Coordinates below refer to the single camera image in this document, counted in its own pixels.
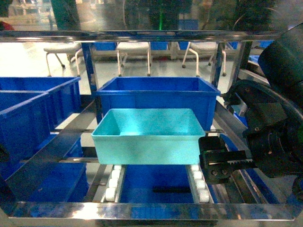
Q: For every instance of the right white roller track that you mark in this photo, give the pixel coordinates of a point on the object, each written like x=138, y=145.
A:
x=198, y=186

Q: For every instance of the white roller track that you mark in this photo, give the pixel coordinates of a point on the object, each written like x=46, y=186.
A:
x=198, y=186
x=113, y=189

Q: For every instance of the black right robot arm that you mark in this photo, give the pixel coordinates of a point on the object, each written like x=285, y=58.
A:
x=282, y=65

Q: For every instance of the teal plastic bin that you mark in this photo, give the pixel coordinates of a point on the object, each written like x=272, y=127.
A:
x=148, y=137

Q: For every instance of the grey stool right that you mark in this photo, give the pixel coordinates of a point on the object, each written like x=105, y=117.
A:
x=200, y=49

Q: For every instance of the grey stool middle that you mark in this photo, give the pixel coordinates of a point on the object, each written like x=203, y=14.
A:
x=133, y=48

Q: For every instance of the blue bin lower level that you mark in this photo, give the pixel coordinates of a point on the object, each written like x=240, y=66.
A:
x=156, y=184

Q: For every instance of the blue bin on shelf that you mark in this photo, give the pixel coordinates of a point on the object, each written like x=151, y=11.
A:
x=161, y=92

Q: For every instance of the steel rack frame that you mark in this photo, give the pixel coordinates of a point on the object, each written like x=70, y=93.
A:
x=15, y=212

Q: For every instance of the blue bin left near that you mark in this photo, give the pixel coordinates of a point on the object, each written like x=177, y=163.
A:
x=30, y=108

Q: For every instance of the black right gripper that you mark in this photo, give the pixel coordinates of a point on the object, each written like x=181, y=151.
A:
x=274, y=136

